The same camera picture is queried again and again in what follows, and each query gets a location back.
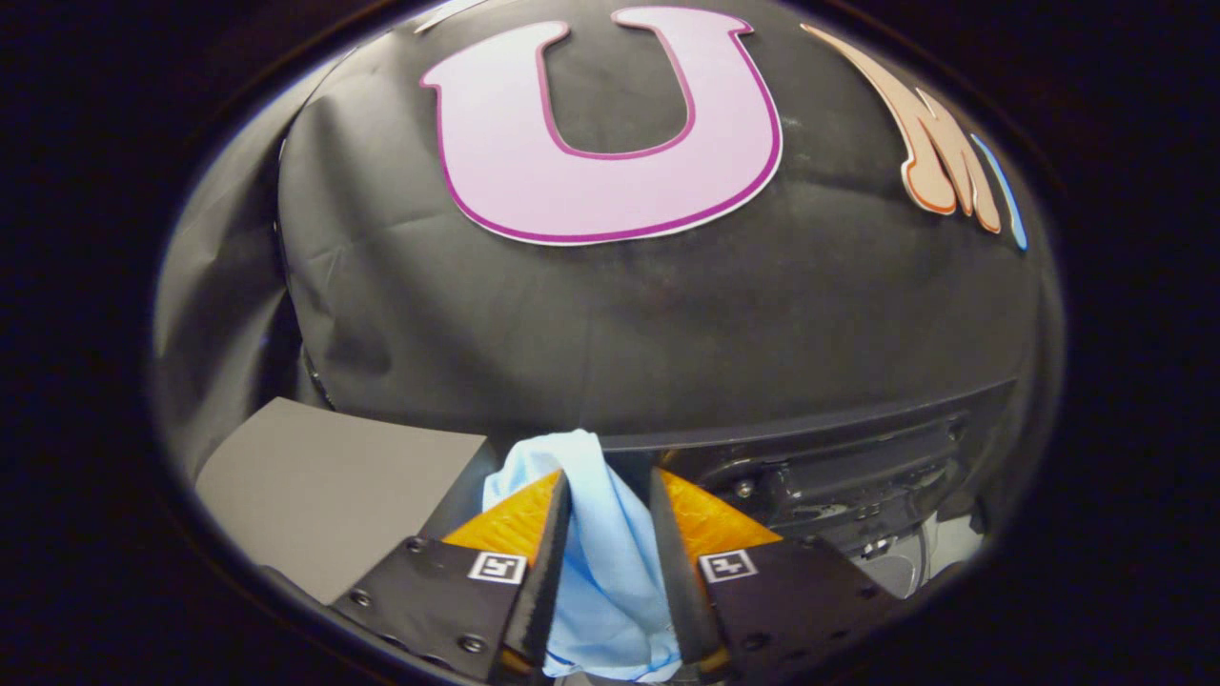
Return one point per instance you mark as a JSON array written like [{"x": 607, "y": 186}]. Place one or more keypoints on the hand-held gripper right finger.
[{"x": 677, "y": 581}]

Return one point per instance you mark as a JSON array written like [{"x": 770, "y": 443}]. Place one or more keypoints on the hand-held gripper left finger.
[{"x": 548, "y": 581}]

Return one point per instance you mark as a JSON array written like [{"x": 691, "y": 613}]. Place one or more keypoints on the light blue shirt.
[{"x": 610, "y": 572}]

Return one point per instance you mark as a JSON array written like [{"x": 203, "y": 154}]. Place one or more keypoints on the dark washing machine lid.
[{"x": 858, "y": 476}]

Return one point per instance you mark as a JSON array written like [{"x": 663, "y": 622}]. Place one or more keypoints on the beige and dark cabinet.
[{"x": 324, "y": 486}]

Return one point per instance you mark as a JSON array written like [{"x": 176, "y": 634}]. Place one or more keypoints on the black backdrop cloth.
[{"x": 667, "y": 324}]

